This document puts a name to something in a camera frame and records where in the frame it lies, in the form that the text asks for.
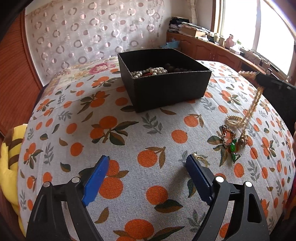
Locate pile of dark clothes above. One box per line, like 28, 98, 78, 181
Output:
169, 16, 185, 33

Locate cardboard box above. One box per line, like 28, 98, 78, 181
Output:
180, 26, 207, 37

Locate patterned window curtain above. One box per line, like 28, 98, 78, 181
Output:
188, 0, 197, 24

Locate folded grey cloth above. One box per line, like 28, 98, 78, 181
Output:
181, 22, 211, 32

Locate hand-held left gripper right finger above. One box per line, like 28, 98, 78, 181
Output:
186, 153, 271, 241

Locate gold ring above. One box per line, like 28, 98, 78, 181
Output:
195, 154, 210, 167

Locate pearl necklace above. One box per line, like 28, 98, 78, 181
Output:
131, 67, 169, 78

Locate brown wooden wardrobe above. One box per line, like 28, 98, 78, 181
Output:
0, 11, 47, 137

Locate wooden cabinet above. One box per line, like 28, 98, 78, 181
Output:
166, 31, 285, 79

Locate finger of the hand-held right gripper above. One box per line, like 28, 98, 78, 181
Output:
254, 71, 296, 90

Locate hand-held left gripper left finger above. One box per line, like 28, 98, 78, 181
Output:
25, 155, 110, 241

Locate green pendant necklace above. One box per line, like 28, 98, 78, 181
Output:
216, 125, 243, 164

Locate orange print bed cloth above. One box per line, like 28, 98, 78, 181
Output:
17, 60, 294, 241

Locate gold chain necklace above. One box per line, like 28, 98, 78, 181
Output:
225, 70, 265, 144

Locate window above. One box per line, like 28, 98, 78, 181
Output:
214, 0, 296, 77

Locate floral quilt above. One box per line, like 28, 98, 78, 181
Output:
50, 56, 121, 81

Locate yellow striped plush toy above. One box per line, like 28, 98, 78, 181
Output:
0, 124, 28, 237

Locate black jewelry box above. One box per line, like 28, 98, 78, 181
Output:
117, 48, 212, 113

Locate blue plastic bag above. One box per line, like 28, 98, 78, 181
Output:
165, 39, 181, 48

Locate circle print sheer curtain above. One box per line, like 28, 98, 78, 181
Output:
24, 0, 167, 80

